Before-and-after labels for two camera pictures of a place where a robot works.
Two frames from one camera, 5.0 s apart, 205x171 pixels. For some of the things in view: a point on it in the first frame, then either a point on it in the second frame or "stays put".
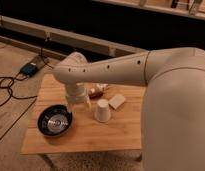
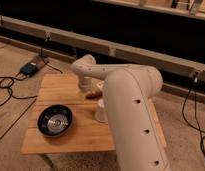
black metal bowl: [55, 120] stays put
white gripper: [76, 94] → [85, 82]
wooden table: [114, 120] stays put
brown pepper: [95, 94] stays put
